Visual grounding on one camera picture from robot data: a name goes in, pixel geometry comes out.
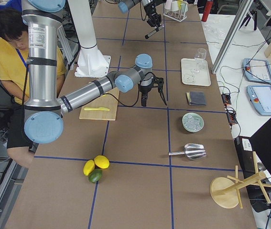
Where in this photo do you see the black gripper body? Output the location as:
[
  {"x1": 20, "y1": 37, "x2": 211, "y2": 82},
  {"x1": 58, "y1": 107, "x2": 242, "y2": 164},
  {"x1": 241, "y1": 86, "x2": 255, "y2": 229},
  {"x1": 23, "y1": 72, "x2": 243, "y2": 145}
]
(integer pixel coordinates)
[
  {"x1": 140, "y1": 73, "x2": 164, "y2": 95},
  {"x1": 144, "y1": 4, "x2": 162, "y2": 24}
]

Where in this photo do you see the steel muddler black tip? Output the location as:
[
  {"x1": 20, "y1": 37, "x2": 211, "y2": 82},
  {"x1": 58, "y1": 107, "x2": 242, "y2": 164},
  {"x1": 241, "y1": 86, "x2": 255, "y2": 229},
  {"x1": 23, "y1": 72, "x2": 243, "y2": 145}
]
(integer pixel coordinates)
[{"x1": 145, "y1": 24, "x2": 164, "y2": 39}]

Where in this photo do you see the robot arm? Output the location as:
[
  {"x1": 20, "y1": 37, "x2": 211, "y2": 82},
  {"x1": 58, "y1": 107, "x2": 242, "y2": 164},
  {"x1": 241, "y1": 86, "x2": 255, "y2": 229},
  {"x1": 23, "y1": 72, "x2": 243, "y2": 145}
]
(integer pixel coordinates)
[
  {"x1": 22, "y1": 0, "x2": 163, "y2": 144},
  {"x1": 118, "y1": 0, "x2": 166, "y2": 31}
]

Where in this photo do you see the white cup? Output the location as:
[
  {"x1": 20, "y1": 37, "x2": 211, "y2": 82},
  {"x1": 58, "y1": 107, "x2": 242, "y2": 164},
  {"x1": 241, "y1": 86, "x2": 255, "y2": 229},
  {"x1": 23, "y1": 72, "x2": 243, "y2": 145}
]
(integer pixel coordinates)
[{"x1": 165, "y1": 0, "x2": 179, "y2": 12}]

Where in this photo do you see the white cup rack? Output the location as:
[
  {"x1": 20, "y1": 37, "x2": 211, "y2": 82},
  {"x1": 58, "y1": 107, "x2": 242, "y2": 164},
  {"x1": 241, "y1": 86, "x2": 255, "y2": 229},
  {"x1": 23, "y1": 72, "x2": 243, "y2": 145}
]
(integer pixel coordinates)
[{"x1": 163, "y1": 9, "x2": 187, "y2": 22}]

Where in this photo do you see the yellow cup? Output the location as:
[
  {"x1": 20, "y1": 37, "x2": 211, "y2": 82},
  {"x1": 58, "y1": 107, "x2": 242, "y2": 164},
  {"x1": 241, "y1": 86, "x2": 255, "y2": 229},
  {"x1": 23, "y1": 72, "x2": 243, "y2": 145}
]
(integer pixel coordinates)
[{"x1": 178, "y1": 0, "x2": 183, "y2": 9}]

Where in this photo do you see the mint green cup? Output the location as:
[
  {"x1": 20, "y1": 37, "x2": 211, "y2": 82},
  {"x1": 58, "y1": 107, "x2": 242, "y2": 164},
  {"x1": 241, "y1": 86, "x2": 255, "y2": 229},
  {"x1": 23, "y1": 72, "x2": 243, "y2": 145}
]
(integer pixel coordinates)
[{"x1": 181, "y1": 0, "x2": 188, "y2": 14}]

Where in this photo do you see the yellow lemon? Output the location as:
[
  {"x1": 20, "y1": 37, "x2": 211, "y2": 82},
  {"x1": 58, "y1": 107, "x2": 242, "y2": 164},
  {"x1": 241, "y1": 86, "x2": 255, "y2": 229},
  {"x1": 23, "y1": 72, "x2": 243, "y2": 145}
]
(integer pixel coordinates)
[
  {"x1": 94, "y1": 155, "x2": 110, "y2": 169},
  {"x1": 83, "y1": 160, "x2": 95, "y2": 176}
]

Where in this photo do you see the wooden cup tree stand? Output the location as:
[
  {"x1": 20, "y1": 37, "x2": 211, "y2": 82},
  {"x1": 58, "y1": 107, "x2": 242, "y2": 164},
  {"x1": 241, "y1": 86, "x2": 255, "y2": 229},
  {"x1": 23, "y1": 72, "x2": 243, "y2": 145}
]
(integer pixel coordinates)
[{"x1": 209, "y1": 151, "x2": 271, "y2": 208}]

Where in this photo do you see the grey folded cloth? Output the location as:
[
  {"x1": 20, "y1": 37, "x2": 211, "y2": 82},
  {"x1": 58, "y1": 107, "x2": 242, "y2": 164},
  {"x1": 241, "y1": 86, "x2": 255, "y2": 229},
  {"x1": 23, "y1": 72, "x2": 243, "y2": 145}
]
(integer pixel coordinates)
[{"x1": 186, "y1": 91, "x2": 206, "y2": 106}]

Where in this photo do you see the cream bear tray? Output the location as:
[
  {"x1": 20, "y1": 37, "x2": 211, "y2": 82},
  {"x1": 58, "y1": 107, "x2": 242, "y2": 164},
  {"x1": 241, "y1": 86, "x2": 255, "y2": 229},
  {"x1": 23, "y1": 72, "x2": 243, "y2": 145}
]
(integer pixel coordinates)
[{"x1": 181, "y1": 58, "x2": 211, "y2": 87}]

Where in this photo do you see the bamboo cutting board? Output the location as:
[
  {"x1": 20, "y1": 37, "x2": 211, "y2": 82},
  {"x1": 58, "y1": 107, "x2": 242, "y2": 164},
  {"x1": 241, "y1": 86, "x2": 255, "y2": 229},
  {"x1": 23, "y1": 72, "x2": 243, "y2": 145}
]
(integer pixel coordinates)
[{"x1": 79, "y1": 88, "x2": 119, "y2": 121}]

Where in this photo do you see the yellow plastic knife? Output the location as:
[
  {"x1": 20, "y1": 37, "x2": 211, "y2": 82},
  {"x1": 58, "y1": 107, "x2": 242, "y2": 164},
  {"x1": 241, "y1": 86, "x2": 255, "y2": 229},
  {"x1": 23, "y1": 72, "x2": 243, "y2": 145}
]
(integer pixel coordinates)
[{"x1": 83, "y1": 107, "x2": 110, "y2": 111}]

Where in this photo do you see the green bowl of ice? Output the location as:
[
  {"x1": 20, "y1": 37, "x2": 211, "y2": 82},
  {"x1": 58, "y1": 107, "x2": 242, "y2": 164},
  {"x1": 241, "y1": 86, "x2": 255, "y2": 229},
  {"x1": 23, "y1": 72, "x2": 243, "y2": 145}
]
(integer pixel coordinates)
[{"x1": 182, "y1": 113, "x2": 204, "y2": 133}]

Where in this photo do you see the clear wine glass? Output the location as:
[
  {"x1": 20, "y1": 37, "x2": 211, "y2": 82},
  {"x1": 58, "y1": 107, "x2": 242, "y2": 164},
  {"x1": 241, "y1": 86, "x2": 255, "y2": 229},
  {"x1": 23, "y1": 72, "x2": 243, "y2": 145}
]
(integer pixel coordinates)
[{"x1": 191, "y1": 48, "x2": 207, "y2": 73}]

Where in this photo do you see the red bottle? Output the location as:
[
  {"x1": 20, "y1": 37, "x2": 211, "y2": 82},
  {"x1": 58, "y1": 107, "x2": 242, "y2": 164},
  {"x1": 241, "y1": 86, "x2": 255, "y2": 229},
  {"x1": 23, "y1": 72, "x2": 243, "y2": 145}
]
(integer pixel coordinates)
[{"x1": 201, "y1": 0, "x2": 214, "y2": 22}]

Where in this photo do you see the steel ice scoop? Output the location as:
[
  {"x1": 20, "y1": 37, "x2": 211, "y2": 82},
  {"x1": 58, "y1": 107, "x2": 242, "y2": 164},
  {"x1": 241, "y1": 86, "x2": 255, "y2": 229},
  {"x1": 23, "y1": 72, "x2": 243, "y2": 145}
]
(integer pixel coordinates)
[{"x1": 168, "y1": 143, "x2": 207, "y2": 160}]

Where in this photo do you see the black power strip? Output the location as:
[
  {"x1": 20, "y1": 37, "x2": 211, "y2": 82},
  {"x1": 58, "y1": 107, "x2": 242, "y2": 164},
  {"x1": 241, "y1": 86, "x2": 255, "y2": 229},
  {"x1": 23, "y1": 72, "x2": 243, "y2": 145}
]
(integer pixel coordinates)
[{"x1": 221, "y1": 94, "x2": 238, "y2": 126}]

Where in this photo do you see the green lime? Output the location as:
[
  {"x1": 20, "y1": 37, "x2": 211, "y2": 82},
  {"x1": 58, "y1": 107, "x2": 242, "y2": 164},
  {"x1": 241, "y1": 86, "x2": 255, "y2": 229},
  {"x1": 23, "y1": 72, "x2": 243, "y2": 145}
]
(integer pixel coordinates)
[{"x1": 88, "y1": 168, "x2": 103, "y2": 183}]

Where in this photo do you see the upper teach pendant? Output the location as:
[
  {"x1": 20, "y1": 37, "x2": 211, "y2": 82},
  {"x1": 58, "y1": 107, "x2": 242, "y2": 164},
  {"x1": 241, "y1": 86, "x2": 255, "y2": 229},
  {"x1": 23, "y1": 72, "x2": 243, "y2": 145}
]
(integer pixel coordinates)
[{"x1": 242, "y1": 58, "x2": 271, "y2": 83}]

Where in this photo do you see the teach pendant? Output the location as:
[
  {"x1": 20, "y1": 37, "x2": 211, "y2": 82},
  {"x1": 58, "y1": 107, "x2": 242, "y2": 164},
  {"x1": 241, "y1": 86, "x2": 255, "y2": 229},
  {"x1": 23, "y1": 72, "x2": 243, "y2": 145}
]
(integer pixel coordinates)
[
  {"x1": 246, "y1": 85, "x2": 271, "y2": 116},
  {"x1": 242, "y1": 58, "x2": 271, "y2": 83}
]

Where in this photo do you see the lower teach pendant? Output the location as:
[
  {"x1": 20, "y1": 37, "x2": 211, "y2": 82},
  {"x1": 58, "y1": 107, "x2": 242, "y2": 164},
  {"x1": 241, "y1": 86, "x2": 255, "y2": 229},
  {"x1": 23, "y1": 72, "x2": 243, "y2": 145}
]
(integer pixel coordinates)
[{"x1": 246, "y1": 85, "x2": 271, "y2": 116}]

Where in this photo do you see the person in yellow shirt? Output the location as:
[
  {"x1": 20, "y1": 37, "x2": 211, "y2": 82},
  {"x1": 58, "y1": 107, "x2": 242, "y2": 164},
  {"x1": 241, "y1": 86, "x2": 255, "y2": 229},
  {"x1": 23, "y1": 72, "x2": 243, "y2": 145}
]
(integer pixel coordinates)
[{"x1": 0, "y1": 9, "x2": 67, "y2": 167}]

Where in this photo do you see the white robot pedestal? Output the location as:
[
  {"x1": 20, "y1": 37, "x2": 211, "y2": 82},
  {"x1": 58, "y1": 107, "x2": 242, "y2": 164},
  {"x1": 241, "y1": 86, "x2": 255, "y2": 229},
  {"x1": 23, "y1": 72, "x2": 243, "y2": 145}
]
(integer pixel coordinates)
[{"x1": 68, "y1": 0, "x2": 111, "y2": 78}]

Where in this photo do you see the aluminium frame post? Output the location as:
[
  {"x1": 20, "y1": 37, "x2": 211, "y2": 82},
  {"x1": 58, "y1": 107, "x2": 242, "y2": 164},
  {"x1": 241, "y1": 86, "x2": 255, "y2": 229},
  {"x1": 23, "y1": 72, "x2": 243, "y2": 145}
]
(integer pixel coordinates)
[{"x1": 211, "y1": 0, "x2": 254, "y2": 74}]

